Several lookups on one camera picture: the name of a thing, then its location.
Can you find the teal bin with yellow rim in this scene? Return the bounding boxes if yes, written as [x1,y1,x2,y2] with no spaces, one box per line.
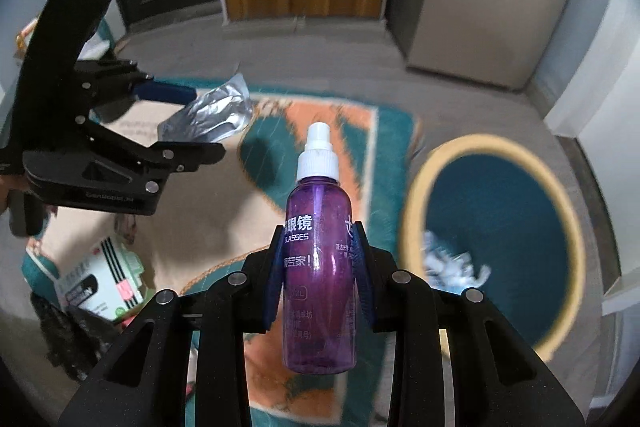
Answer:
[399,134,586,362]

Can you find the left hand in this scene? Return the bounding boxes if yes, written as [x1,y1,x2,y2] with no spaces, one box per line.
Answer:
[1,176,58,236]

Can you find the white door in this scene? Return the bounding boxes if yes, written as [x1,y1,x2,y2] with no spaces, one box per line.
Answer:
[541,0,640,208]

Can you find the trash inside bin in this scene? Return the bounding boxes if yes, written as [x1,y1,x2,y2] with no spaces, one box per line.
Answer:
[422,231,491,295]

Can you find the brown cardboard parcel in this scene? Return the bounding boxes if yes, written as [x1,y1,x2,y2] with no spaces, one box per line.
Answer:
[14,16,39,61]

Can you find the purple spray bottle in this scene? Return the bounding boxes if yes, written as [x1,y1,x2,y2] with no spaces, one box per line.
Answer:
[283,122,356,375]

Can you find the silver foil wrapper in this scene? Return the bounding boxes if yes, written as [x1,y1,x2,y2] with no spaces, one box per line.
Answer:
[157,74,253,143]

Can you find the teal and orange rug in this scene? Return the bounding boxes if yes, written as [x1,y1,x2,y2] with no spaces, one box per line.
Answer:
[22,88,420,426]

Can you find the white box with black stripes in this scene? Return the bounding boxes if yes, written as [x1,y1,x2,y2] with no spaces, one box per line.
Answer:
[54,235,149,323]

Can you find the teal white package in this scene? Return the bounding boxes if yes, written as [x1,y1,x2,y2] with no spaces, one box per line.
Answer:
[78,18,115,61]

